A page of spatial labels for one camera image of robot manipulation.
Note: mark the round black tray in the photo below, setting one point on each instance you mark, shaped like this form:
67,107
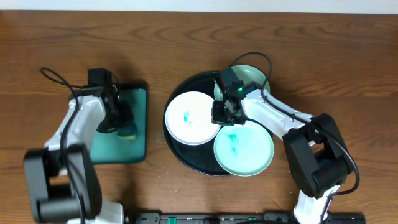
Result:
200,158

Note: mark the green plate far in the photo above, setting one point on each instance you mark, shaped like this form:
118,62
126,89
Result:
246,73

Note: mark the green yellow sponge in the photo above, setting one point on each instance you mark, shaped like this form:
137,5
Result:
127,132

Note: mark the green plate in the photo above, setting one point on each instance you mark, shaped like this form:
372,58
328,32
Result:
244,150
246,73

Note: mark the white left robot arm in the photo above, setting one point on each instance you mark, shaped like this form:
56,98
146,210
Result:
62,182

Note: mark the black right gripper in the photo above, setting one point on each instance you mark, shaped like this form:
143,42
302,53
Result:
219,112

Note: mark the white plate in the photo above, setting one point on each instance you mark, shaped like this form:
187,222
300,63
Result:
188,118

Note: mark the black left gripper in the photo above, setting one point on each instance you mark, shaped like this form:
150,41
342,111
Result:
116,123

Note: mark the teal rectangular water tray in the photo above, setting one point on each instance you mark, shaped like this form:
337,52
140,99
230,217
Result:
110,148

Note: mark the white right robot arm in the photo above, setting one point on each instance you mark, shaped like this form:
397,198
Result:
318,158

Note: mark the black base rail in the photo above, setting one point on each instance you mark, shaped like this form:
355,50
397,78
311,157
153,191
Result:
155,218

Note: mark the green plate near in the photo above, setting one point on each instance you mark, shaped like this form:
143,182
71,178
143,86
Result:
244,150

